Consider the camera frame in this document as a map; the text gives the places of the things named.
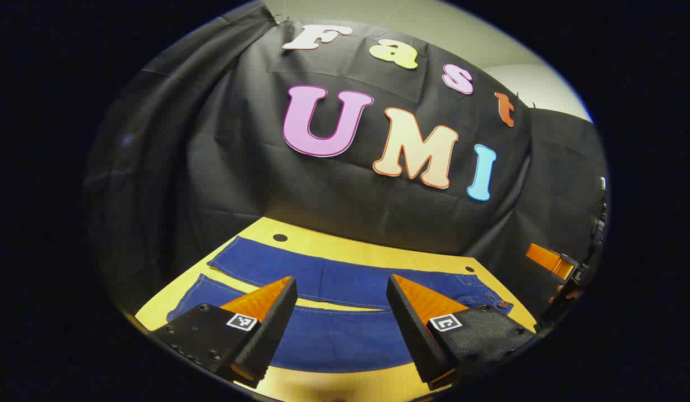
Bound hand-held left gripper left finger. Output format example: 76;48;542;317
151;276;299;389

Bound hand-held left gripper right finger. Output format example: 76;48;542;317
386;274;540;391

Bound blue denim jeans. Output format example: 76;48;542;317
166;236;514;374

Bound black backdrop cloth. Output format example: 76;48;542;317
85;3;609;313

